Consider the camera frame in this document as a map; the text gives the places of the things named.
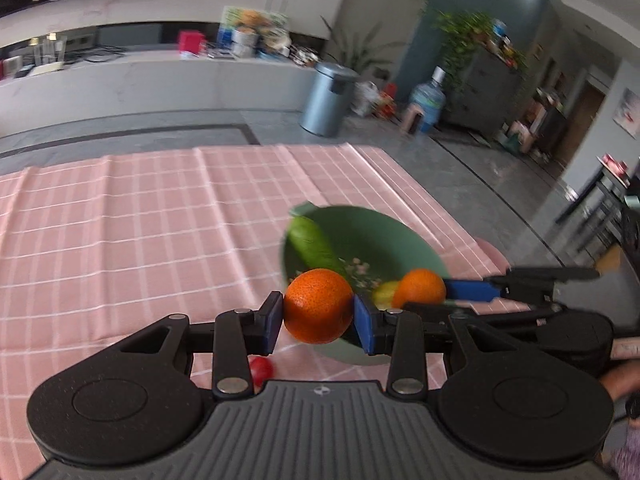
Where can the teddy bear gift bag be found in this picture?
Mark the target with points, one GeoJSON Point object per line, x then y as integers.
{"type": "Point", "coordinates": [250, 33]}

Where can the grey cabinet with plants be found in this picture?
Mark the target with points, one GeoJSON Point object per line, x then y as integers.
{"type": "Point", "coordinates": [483, 99]}

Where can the red box on counter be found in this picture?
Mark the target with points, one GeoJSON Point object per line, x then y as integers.
{"type": "Point", "coordinates": [191, 43]}

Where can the green plastic bowl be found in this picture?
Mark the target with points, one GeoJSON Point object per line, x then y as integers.
{"type": "Point", "coordinates": [373, 249]}

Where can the orange tangerine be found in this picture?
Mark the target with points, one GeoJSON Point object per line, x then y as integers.
{"type": "Point", "coordinates": [421, 286]}
{"type": "Point", "coordinates": [318, 306]}

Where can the green cucumber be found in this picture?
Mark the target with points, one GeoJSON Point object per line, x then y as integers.
{"type": "Point", "coordinates": [313, 248]}

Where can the person's right hand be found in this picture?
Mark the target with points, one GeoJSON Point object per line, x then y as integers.
{"type": "Point", "coordinates": [624, 382]}

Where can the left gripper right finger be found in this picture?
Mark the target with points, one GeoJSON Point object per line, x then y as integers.
{"type": "Point", "coordinates": [400, 334]}

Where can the grey metal trash bin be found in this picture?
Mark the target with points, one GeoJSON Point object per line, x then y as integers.
{"type": "Point", "coordinates": [329, 99]}

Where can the pink checked tablecloth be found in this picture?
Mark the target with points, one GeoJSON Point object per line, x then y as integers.
{"type": "Point", "coordinates": [92, 251]}

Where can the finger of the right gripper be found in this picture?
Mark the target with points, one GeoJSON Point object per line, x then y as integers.
{"type": "Point", "coordinates": [441, 313]}
{"type": "Point", "coordinates": [524, 284]}

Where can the blue water jug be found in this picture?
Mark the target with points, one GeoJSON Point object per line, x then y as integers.
{"type": "Point", "coordinates": [430, 99]}

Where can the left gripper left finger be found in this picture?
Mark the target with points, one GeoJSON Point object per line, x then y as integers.
{"type": "Point", "coordinates": [232, 338]}

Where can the red cherry tomato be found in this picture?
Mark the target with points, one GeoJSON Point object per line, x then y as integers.
{"type": "Point", "coordinates": [262, 370]}

